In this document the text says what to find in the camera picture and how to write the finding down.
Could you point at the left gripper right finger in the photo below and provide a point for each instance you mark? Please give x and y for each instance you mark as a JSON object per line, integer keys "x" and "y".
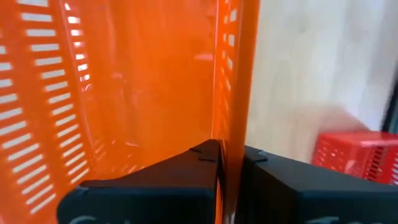
{"x": 311, "y": 193}

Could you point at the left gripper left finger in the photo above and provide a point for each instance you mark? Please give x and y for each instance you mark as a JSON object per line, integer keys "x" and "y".
{"x": 155, "y": 193}

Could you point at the red plastic slotted basket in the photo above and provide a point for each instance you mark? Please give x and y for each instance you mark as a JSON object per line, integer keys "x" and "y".
{"x": 342, "y": 155}

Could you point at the orange plastic slotted basket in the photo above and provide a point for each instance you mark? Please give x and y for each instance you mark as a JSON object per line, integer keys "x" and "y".
{"x": 155, "y": 77}

